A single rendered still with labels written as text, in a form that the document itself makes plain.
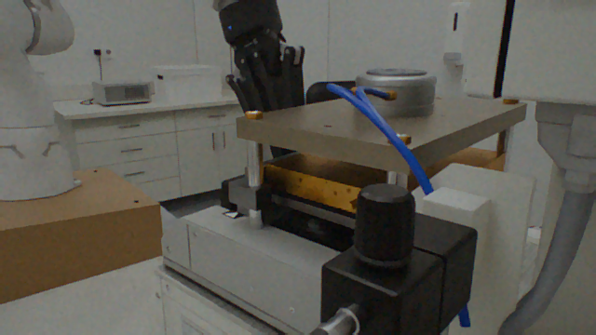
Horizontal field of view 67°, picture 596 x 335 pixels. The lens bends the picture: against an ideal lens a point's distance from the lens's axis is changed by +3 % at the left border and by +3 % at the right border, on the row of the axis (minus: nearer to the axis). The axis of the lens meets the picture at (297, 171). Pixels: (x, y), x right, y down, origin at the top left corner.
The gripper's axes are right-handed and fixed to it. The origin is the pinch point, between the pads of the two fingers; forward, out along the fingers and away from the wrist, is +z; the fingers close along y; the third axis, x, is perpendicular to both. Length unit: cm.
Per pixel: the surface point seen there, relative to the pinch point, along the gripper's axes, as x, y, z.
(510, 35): 16.2, -33.2, -4.8
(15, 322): 24, 43, 14
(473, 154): -7.3, -20.5, 3.7
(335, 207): 9.9, -14.2, 4.3
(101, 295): 11.8, 40.3, 14.7
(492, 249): 15.2, -29.4, 6.5
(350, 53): -179, 106, -44
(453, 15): -155, 35, -37
